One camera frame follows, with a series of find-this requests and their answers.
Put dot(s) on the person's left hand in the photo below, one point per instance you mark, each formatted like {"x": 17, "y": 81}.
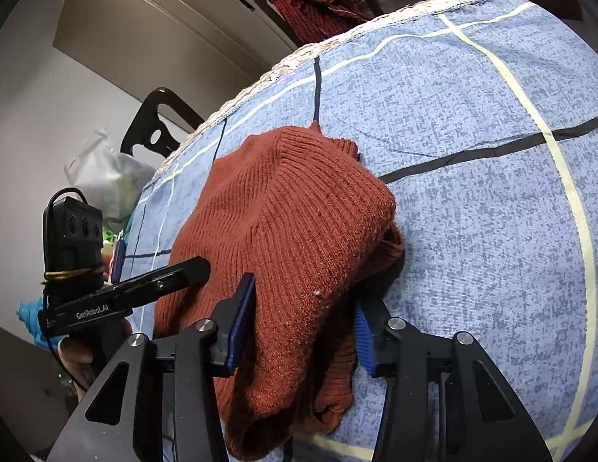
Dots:
{"x": 86, "y": 352}

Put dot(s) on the beige quilted mattress pad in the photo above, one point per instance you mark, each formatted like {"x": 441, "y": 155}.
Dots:
{"x": 304, "y": 55}

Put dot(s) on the teal plastic bottle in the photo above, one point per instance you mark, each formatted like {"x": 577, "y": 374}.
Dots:
{"x": 27, "y": 313}

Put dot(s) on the beige wardrobe panel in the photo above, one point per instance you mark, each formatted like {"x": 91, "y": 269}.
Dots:
{"x": 206, "y": 51}

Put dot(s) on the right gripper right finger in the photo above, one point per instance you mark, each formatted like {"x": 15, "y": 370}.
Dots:
{"x": 375, "y": 338}

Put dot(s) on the blue plaid bed sheet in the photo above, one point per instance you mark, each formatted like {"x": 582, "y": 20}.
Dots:
{"x": 485, "y": 120}

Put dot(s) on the rust orange knit sweater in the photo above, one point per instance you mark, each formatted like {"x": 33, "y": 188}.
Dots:
{"x": 298, "y": 211}

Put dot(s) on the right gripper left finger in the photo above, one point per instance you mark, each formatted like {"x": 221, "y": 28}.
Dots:
{"x": 235, "y": 318}

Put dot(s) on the white plastic bag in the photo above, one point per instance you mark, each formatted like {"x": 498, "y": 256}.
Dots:
{"x": 111, "y": 181}

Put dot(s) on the dark wooden chair left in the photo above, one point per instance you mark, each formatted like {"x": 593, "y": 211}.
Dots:
{"x": 149, "y": 131}

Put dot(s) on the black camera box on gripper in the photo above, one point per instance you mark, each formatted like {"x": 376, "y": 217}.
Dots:
{"x": 72, "y": 243}

